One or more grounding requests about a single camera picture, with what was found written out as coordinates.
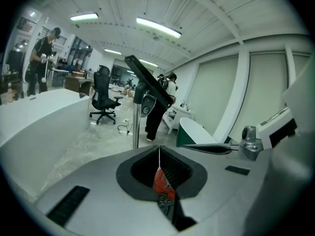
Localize grey tablet holder joint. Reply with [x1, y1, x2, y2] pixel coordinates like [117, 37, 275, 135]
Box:
[141, 94, 157, 118]

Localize green and white bathtub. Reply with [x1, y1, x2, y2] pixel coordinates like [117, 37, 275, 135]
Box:
[176, 117, 220, 148]

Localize brown wooden cabinet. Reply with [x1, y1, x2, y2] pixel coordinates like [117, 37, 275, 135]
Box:
[64, 75, 93, 96]

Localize white vanity shelf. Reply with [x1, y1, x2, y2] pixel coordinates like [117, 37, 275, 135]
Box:
[162, 103, 194, 135]

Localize cable on floor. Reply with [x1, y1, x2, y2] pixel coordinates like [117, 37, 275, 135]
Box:
[117, 118, 135, 135]

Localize large white bathtub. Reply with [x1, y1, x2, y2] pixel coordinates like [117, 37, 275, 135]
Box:
[0, 88, 91, 199]

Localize long ceiling light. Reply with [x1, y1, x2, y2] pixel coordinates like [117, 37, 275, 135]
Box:
[136, 17, 183, 39]
[69, 12, 99, 22]
[138, 59, 159, 68]
[103, 48, 123, 56]

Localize silver gripper camera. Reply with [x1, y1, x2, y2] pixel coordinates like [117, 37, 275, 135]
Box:
[239, 125, 263, 161]

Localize pink bottle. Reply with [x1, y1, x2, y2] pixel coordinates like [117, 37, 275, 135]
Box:
[6, 83, 15, 103]

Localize black flat tablet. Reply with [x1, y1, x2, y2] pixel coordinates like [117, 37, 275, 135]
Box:
[124, 55, 174, 108]

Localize black vacuum cleaner wand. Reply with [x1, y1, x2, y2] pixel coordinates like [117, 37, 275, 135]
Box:
[170, 198, 198, 232]

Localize chrome stand pole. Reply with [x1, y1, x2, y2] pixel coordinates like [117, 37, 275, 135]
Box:
[132, 82, 149, 149]

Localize black office chair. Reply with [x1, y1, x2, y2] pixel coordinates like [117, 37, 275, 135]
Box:
[89, 64, 125, 126]

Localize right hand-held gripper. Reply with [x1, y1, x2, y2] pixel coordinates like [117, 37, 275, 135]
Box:
[181, 58, 315, 155]

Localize white roller blind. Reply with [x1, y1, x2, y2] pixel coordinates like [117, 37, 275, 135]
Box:
[189, 55, 240, 138]
[242, 52, 289, 143]

